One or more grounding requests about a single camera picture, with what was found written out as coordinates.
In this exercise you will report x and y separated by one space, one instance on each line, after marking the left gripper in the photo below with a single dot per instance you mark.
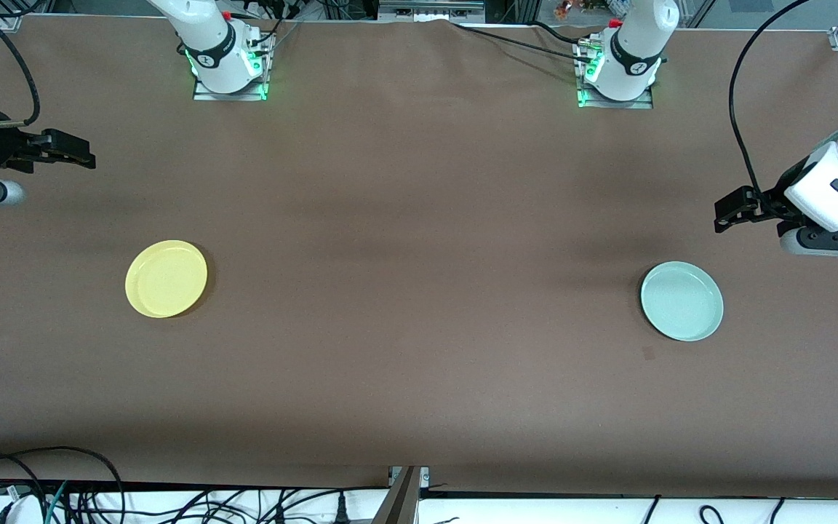
773 200

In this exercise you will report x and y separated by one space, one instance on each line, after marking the pale green plate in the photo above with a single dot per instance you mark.
681 301

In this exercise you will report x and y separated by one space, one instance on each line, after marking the yellow plate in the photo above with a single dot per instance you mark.
166 279

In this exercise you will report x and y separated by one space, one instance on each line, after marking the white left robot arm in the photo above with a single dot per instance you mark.
633 58

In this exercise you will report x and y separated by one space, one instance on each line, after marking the brown table cover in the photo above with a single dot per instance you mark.
419 182

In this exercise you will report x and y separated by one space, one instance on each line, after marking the white lower shelf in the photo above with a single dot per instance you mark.
535 514

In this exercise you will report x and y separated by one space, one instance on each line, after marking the black power plug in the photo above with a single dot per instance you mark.
342 509

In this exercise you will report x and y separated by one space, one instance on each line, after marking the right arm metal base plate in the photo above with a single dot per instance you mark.
204 93

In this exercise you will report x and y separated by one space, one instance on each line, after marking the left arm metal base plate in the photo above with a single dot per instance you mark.
593 102

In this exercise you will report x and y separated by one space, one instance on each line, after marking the metal rail box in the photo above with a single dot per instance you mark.
430 10

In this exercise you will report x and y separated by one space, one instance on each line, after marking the aluminium profile post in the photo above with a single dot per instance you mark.
398 498

